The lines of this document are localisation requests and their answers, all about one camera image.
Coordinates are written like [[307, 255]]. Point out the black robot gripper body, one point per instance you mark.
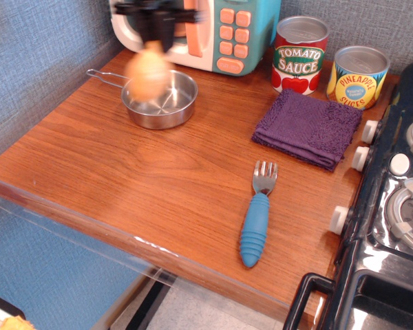
[[157, 17]]

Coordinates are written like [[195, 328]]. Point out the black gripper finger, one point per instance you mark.
[[146, 34], [166, 34]]

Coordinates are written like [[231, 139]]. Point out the orange toy chicken leg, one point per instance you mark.
[[149, 73]]

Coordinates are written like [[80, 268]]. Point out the teal toy microwave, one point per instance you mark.
[[231, 41]]

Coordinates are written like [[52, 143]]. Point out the small steel pan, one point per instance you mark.
[[173, 108]]

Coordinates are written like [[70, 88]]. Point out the tomato sauce can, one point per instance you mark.
[[299, 50]]

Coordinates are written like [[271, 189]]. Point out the folded purple cloth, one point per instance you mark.
[[312, 130]]

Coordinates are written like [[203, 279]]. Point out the pineapple slices can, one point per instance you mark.
[[357, 76]]

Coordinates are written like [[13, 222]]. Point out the white stove knob rear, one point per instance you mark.
[[369, 131]]

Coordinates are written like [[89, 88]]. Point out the white stove knob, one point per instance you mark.
[[369, 131], [338, 219], [360, 157]]

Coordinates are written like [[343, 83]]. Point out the white stove knob middle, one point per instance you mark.
[[360, 157]]

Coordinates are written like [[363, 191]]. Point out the white stove knob front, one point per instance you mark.
[[338, 219]]

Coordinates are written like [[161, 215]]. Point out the clear acrylic table guard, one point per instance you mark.
[[187, 231]]

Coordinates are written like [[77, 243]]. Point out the orange object bottom left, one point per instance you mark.
[[16, 323]]

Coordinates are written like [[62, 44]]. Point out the black toy stove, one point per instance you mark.
[[373, 283]]

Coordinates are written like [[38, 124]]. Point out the blue handled fork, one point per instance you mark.
[[254, 231]]

